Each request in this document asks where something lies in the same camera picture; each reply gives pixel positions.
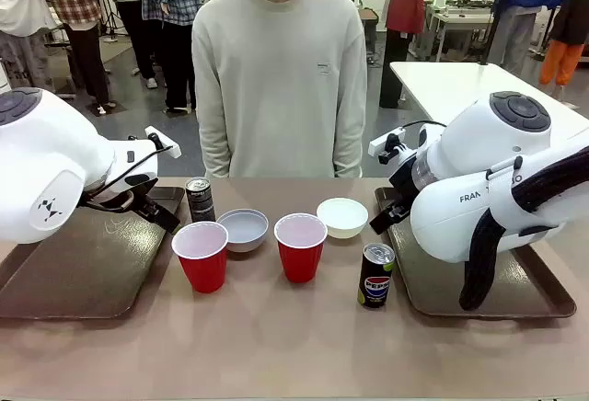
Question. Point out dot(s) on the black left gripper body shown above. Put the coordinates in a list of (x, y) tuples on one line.
[(115, 198)]

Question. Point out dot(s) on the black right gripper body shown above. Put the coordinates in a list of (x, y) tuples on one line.
[(405, 180)]

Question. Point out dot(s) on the white bowl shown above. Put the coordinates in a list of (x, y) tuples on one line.
[(343, 219)]

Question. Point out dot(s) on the black soda can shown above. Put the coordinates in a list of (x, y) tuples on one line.
[(201, 203)]

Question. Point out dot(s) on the black Pepsi can lime accent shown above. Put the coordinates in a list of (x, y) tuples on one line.
[(376, 281)]

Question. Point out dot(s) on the red plastic cup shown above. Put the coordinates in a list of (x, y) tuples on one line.
[(202, 272), (299, 263)]

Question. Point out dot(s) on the grey bowl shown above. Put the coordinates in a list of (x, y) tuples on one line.
[(244, 228)]

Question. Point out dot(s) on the person's left forearm beige sleeve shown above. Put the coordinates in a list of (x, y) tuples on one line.
[(349, 148)]

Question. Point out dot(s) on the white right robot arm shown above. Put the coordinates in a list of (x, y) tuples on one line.
[(483, 143)]

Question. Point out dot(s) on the person's right forearm beige sleeve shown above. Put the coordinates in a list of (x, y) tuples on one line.
[(214, 148)]

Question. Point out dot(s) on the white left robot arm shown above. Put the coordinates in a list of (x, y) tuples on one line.
[(46, 157)]

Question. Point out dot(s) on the brown plastic tray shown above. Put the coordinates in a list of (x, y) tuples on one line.
[(92, 272), (432, 290)]

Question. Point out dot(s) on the white table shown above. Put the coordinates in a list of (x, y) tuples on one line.
[(460, 83)]

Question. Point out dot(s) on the person in beige sweatshirt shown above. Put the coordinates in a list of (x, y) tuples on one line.
[(276, 97)]

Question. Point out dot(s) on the white workbench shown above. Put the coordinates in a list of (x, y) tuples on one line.
[(460, 19)]

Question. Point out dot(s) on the bystander in red garment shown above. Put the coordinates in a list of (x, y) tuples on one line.
[(405, 1)]

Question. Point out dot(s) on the bystander in orange trousers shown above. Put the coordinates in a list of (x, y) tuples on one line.
[(561, 60)]

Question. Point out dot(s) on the bystander in white jacket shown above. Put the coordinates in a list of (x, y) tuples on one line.
[(18, 1)]

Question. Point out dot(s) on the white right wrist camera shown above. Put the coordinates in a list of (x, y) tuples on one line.
[(382, 143)]

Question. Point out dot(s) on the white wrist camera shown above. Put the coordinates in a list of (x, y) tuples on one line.
[(382, 143), (161, 141)]

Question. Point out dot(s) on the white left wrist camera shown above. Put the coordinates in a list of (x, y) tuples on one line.
[(161, 141)]

